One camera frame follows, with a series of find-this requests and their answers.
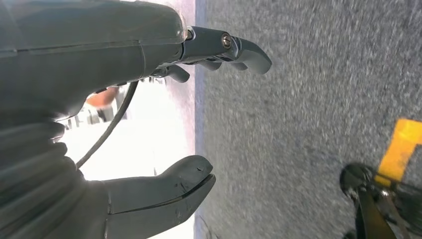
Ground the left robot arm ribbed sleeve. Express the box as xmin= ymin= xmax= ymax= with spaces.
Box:
xmin=0 ymin=117 xmax=88 ymax=239

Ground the yellow floor tape square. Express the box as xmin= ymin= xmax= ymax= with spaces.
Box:
xmin=374 ymin=119 xmax=422 ymax=189

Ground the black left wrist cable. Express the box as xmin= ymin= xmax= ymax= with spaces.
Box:
xmin=76 ymin=81 xmax=139 ymax=169

